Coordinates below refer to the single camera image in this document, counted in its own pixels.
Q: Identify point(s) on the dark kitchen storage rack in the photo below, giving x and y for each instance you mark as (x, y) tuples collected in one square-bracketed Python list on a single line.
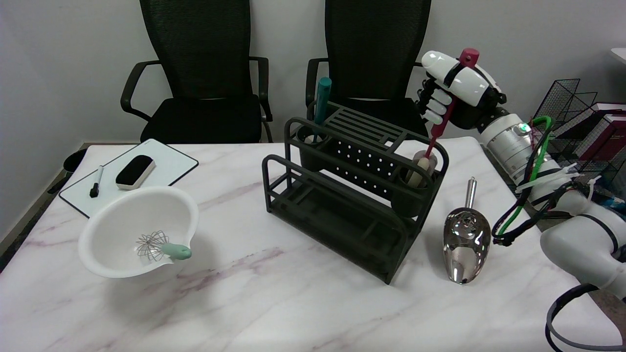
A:
[(293, 195)]

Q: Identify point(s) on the small whiteboard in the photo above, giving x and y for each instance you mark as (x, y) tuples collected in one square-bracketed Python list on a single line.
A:
[(166, 166)]

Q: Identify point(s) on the black whiteboard eraser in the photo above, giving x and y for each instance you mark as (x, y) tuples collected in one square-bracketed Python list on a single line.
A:
[(134, 171)]

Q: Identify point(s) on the black mesh office chair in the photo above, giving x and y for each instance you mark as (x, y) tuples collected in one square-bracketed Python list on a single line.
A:
[(200, 117), (376, 49)]

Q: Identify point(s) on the black round floor object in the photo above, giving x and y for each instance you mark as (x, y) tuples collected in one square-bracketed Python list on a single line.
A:
[(74, 160)]

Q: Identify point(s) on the white mixing bowl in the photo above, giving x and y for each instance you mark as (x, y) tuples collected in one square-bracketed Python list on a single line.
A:
[(122, 220)]

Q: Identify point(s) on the pink sponge bottle brush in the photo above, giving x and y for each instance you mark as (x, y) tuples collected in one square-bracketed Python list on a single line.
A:
[(440, 124)]

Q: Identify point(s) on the shiny metal scoop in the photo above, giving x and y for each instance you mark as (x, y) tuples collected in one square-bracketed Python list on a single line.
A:
[(464, 244)]

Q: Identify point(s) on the maroon book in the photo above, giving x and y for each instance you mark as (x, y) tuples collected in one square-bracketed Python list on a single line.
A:
[(609, 137)]

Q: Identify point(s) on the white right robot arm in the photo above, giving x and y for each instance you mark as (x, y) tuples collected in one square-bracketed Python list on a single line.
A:
[(577, 239)]

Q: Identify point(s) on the white desk corner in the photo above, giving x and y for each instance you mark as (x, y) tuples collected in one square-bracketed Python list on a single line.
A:
[(620, 54)]

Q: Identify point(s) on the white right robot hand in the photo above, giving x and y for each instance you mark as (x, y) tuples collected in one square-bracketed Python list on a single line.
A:
[(469, 83)]

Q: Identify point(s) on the black marker pen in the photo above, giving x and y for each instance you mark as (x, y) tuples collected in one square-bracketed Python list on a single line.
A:
[(96, 183)]

